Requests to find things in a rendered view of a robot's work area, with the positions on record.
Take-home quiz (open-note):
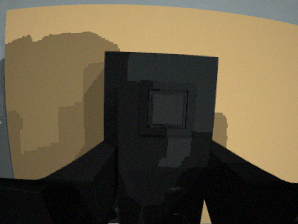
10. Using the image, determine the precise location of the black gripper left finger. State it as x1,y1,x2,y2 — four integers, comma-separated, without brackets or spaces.
0,131,118,224

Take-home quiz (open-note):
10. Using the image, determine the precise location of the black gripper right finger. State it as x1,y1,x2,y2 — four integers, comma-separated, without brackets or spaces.
205,140,298,224

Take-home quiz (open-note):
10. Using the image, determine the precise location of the tan rectangular floor panel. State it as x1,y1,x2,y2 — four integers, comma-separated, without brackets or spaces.
4,4,298,184

